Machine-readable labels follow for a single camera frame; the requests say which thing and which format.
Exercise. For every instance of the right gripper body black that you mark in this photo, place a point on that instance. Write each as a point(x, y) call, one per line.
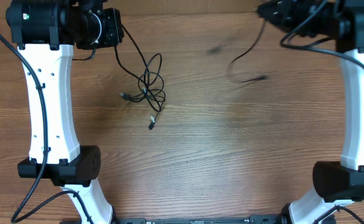
point(290, 15)

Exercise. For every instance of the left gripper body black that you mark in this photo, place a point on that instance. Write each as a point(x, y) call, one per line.
point(101, 32)

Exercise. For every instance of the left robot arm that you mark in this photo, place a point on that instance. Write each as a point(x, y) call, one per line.
point(46, 34)

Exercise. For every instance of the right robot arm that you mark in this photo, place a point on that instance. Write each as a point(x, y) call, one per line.
point(336, 184)

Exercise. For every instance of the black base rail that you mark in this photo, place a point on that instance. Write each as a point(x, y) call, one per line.
point(252, 219)

